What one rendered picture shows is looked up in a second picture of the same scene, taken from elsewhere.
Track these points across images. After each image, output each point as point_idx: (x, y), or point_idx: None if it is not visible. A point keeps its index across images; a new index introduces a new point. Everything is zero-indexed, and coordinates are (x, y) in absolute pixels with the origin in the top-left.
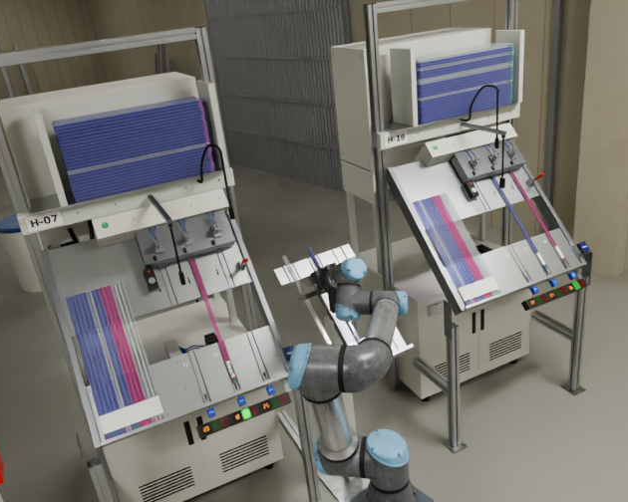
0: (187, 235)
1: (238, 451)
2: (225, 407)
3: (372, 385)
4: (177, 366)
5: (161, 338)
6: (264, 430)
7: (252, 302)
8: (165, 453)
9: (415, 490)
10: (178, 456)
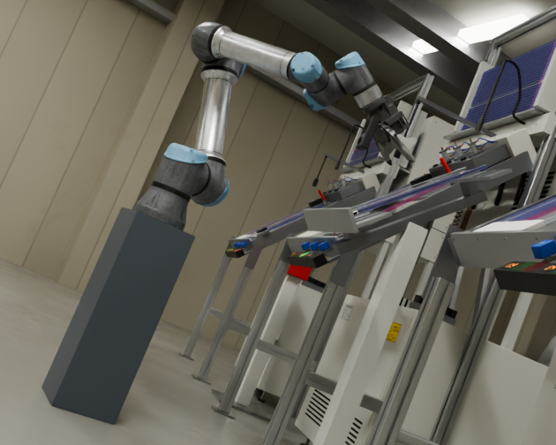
0: (455, 147)
1: None
2: None
3: (192, 45)
4: None
5: None
6: (364, 414)
7: (491, 290)
8: (335, 368)
9: (154, 208)
10: (335, 380)
